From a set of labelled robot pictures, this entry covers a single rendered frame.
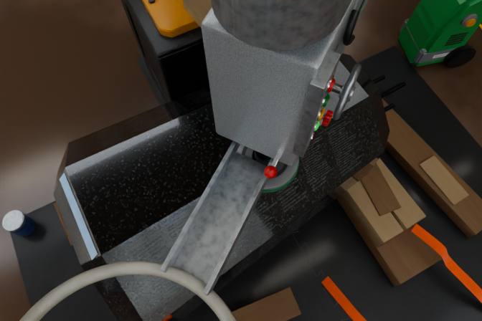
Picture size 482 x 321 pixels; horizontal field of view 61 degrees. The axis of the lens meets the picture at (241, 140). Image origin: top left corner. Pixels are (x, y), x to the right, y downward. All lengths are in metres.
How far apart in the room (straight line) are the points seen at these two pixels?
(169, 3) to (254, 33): 1.21
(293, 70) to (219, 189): 0.47
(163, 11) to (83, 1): 1.36
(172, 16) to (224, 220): 0.98
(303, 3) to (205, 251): 0.65
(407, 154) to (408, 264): 0.56
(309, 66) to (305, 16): 0.11
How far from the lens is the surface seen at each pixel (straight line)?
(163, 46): 1.72
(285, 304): 1.94
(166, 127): 1.44
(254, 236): 1.46
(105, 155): 1.45
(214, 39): 0.73
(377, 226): 2.00
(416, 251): 2.14
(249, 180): 1.07
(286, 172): 1.29
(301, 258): 2.09
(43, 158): 2.50
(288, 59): 0.68
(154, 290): 1.44
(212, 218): 1.04
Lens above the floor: 2.06
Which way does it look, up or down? 64 degrees down
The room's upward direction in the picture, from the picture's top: 1 degrees counter-clockwise
